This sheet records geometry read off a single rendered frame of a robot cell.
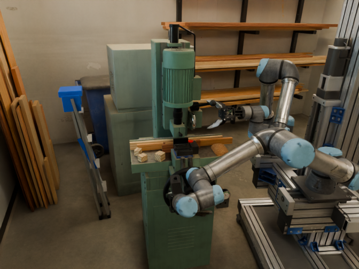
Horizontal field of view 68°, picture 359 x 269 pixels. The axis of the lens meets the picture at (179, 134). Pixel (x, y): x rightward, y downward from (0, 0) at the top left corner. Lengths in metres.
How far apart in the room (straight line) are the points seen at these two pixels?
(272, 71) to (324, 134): 0.47
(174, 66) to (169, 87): 0.12
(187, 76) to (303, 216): 0.99
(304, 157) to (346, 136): 0.65
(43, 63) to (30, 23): 0.45
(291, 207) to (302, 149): 0.53
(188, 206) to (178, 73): 0.73
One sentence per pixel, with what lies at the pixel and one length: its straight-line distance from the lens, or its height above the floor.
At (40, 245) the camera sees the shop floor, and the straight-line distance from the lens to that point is 2.51.
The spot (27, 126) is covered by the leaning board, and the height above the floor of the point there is 0.81.
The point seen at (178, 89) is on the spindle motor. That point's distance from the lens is 1.47.
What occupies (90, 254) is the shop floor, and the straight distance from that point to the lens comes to 2.31.
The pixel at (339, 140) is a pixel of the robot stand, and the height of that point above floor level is 1.03.
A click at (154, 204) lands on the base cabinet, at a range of 1.69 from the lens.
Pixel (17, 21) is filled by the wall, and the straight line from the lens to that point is 3.74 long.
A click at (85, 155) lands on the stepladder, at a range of 2.25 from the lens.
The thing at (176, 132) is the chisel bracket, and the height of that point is 1.03.
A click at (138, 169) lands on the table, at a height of 0.86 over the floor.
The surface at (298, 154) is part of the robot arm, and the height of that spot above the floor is 1.18.
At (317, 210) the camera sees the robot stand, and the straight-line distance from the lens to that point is 1.68.
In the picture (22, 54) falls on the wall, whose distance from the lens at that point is 3.77.
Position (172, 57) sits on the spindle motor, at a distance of 1.44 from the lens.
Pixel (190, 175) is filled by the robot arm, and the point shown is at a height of 1.03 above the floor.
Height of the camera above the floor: 1.66
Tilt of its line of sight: 24 degrees down
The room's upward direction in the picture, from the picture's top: 1 degrees clockwise
